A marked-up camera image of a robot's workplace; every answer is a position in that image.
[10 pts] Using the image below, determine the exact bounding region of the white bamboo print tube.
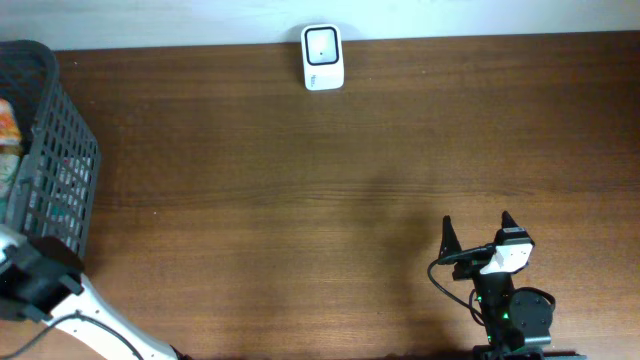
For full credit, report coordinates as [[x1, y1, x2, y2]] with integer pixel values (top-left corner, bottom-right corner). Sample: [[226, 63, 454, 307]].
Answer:
[[0, 145, 23, 201]]

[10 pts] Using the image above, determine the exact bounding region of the orange tissue pack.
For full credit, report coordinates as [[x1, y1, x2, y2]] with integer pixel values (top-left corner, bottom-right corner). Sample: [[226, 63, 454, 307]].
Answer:
[[0, 99, 22, 146]]

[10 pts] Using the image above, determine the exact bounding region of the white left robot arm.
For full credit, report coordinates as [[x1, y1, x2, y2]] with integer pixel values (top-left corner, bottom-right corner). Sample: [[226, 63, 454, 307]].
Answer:
[[1, 225, 188, 360]]

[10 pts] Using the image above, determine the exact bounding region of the white barcode scanner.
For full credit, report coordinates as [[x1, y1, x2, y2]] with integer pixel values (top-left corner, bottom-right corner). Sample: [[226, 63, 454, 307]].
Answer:
[[300, 24, 345, 91]]

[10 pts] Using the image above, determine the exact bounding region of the dark grey plastic basket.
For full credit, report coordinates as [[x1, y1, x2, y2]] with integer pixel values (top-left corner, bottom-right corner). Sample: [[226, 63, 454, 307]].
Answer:
[[1, 40, 101, 257]]

